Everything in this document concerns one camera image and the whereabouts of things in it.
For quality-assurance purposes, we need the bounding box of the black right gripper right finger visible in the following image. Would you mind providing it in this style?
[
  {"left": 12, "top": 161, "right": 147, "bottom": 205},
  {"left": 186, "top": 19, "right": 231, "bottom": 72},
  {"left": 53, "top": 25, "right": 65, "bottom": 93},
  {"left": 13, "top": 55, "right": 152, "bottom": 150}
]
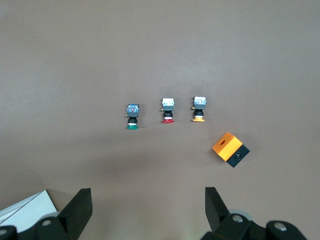
[{"left": 201, "top": 186, "right": 266, "bottom": 240}]

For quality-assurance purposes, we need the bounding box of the green push button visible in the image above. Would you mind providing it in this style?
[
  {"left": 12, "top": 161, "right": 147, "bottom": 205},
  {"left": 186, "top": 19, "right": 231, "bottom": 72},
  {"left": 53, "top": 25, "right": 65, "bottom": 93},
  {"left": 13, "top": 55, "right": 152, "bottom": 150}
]
[{"left": 124, "top": 103, "right": 141, "bottom": 131}]

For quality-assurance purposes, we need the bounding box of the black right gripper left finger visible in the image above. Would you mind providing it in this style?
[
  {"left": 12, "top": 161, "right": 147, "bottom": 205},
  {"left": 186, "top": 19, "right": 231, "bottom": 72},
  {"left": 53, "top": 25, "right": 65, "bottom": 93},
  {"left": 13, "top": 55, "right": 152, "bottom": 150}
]
[{"left": 33, "top": 187, "right": 94, "bottom": 240}]

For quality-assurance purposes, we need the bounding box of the orange and black button box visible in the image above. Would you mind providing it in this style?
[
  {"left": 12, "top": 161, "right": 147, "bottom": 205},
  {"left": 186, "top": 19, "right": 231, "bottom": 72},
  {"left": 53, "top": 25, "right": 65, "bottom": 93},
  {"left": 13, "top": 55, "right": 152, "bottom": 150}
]
[{"left": 211, "top": 131, "right": 251, "bottom": 169}]

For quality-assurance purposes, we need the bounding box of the red push button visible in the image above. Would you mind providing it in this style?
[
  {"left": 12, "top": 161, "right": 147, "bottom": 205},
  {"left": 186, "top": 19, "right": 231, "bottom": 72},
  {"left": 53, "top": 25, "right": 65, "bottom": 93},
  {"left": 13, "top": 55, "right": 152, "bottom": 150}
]
[{"left": 159, "top": 97, "right": 176, "bottom": 124}]

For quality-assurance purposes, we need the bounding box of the yellow push button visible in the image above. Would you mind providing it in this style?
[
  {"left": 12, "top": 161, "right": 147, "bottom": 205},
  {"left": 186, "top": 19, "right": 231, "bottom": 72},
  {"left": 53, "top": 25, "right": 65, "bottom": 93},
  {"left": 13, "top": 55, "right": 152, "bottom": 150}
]
[{"left": 191, "top": 96, "right": 207, "bottom": 123}]

